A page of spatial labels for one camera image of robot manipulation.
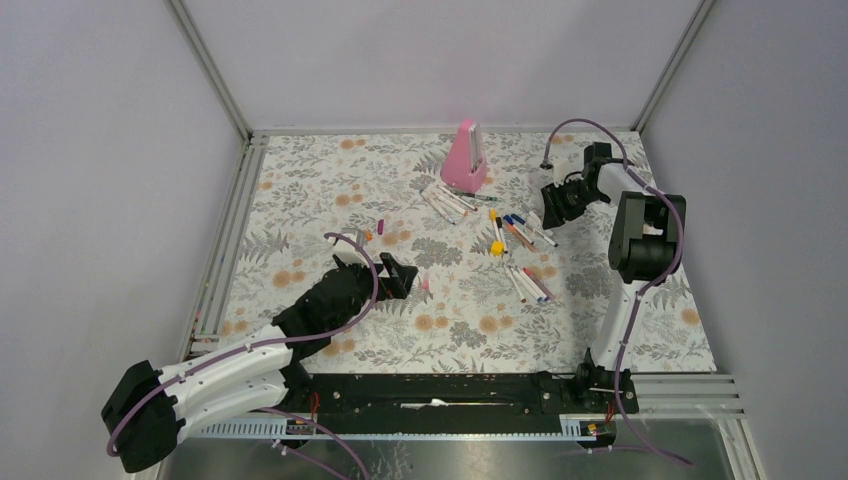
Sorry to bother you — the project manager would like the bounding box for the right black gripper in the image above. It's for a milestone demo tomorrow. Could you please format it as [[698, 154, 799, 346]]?
[[540, 178, 606, 231]]

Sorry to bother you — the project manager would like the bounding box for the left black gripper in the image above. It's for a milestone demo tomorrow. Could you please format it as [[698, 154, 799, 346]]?
[[331, 252, 416, 333]]

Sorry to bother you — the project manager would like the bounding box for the red brown capped marker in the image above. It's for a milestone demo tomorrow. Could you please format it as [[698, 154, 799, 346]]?
[[503, 265, 527, 304]]

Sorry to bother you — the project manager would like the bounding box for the dark green marker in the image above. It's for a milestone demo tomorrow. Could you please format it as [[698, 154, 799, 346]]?
[[454, 190, 499, 202]]

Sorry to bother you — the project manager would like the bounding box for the purple capped white marker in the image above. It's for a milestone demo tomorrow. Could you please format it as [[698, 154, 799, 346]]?
[[516, 268, 546, 302]]

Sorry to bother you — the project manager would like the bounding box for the blue capped white marker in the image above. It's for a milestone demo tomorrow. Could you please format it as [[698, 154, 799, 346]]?
[[419, 190, 456, 225]]

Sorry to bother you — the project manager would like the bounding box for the pink translucent marker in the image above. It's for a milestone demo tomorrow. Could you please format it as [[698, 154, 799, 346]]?
[[523, 268, 555, 301]]

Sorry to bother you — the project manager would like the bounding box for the magenta capped white marker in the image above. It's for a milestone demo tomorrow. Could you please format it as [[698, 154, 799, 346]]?
[[438, 185, 478, 211]]

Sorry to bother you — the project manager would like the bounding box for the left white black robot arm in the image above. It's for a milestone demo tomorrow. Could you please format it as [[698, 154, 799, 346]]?
[[101, 230, 419, 473]]

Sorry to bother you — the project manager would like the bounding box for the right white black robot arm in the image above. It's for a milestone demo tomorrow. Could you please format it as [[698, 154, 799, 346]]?
[[541, 142, 686, 412]]

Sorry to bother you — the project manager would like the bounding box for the grey white marker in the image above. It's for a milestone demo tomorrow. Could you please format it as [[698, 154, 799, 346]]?
[[527, 211, 548, 235]]

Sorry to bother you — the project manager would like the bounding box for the dark blue capped marker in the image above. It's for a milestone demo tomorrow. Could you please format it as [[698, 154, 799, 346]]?
[[511, 214, 559, 247]]

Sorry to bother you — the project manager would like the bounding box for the orange brown marker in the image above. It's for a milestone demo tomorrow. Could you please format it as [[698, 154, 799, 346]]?
[[503, 215, 537, 253]]

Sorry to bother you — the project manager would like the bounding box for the yellow cube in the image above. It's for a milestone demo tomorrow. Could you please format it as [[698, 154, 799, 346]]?
[[490, 241, 506, 257]]

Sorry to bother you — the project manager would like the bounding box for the pink metronome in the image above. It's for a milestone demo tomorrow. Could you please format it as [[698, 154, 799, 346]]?
[[440, 118, 488, 194]]

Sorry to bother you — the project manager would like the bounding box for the floral table mat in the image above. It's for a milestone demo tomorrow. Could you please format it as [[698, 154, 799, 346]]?
[[213, 131, 718, 375]]

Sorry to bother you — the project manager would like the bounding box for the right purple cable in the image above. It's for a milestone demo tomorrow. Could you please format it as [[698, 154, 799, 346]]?
[[541, 118, 697, 468]]

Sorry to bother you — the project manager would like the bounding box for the purple cable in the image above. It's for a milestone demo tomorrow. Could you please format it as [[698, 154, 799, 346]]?
[[541, 118, 697, 468], [105, 231, 381, 458]]

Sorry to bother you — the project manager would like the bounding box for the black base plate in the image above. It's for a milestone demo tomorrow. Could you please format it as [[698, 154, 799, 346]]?
[[275, 371, 640, 435]]

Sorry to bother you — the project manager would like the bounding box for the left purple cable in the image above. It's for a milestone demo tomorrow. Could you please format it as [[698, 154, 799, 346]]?
[[105, 231, 381, 458]]

